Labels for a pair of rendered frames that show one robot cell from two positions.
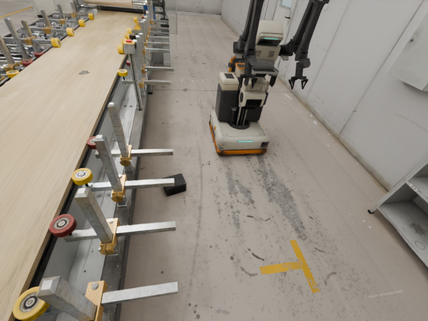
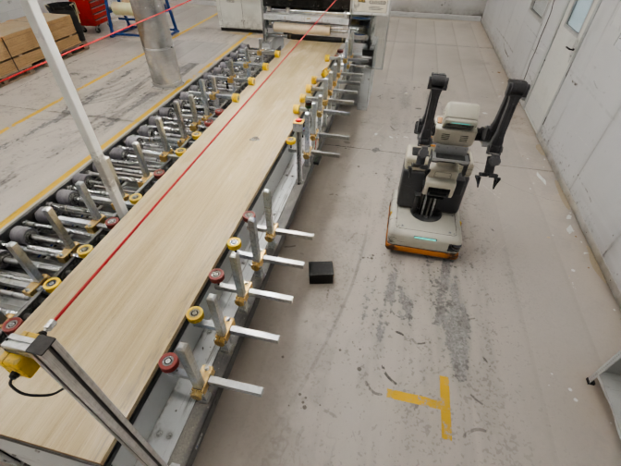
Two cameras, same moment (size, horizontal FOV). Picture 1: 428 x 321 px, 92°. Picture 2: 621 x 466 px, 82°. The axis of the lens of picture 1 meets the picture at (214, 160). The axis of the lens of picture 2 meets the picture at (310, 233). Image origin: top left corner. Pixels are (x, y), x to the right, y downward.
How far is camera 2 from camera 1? 1.00 m
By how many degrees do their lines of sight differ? 20
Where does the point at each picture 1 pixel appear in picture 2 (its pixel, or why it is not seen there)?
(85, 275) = not seen: hidden behind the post
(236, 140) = (412, 235)
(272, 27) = (463, 111)
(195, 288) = (310, 383)
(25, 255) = (194, 287)
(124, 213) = (258, 281)
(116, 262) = (244, 315)
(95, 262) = (229, 313)
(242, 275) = (364, 389)
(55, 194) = (214, 252)
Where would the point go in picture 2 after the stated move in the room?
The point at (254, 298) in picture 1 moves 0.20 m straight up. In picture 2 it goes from (369, 415) to (372, 401)
